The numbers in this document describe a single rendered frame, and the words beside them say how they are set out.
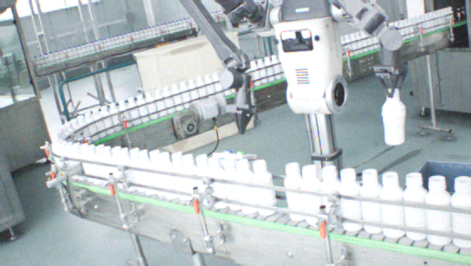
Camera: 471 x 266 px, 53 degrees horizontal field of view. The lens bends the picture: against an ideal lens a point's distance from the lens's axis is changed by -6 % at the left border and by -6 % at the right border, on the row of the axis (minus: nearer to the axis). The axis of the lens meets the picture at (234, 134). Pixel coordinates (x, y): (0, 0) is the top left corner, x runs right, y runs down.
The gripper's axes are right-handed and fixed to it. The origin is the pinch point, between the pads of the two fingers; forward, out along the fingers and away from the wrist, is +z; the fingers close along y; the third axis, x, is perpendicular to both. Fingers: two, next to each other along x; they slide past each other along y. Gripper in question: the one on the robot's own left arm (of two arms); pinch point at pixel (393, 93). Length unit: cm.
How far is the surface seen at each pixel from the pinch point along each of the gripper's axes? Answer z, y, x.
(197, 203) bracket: 25, -44, 45
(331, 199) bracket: 18.7, -35.9, 1.1
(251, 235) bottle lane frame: 36, -37, 31
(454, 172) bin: 35.9, 30.3, -7.4
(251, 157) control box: 21, -15, 47
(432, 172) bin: 36.8, 29.9, 0.7
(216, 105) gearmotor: 31, 71, 153
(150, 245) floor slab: 134, 45, 222
